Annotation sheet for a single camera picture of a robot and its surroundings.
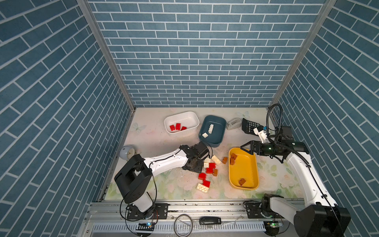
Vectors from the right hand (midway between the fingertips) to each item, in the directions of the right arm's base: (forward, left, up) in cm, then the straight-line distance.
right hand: (246, 146), depth 77 cm
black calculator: (+26, -8, -16) cm, 32 cm away
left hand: (-8, +25, -15) cm, 31 cm away
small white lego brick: (+18, +22, -18) cm, 34 cm away
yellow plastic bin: (-3, -4, -18) cm, 19 cm away
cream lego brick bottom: (-17, +22, -18) cm, 33 cm away
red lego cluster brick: (-7, +18, -18) cm, 26 cm away
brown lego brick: (+3, +3, -17) cm, 17 cm away
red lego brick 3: (-12, +22, -16) cm, 30 cm away
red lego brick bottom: (-14, +20, -19) cm, 31 cm away
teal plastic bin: (+23, +17, -18) cm, 34 cm away
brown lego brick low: (-12, 0, -18) cm, 22 cm away
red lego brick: (+23, +47, -17) cm, 55 cm away
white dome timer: (-3, +68, -10) cm, 69 cm away
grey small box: (+29, +2, -16) cm, 33 cm away
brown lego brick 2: (0, +9, -18) cm, 20 cm away
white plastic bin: (+27, +40, -16) cm, 51 cm away
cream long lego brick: (0, +15, -18) cm, 23 cm away
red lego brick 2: (+25, +43, -18) cm, 53 cm away
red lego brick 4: (+21, +38, -15) cm, 46 cm away
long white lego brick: (+23, +18, -16) cm, 34 cm away
